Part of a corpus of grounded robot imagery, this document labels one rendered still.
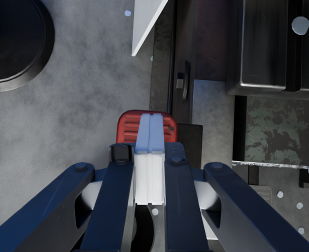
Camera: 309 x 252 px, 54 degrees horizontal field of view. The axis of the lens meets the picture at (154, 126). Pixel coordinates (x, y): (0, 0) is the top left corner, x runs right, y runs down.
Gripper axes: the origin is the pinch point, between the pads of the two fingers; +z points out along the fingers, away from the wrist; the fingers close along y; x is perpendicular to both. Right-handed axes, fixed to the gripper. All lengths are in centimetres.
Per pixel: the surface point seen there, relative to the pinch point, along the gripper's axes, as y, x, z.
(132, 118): -2.0, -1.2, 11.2
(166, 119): 1.3, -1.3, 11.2
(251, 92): 12.6, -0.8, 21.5
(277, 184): 43, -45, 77
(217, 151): 8.7, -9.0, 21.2
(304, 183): 51, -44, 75
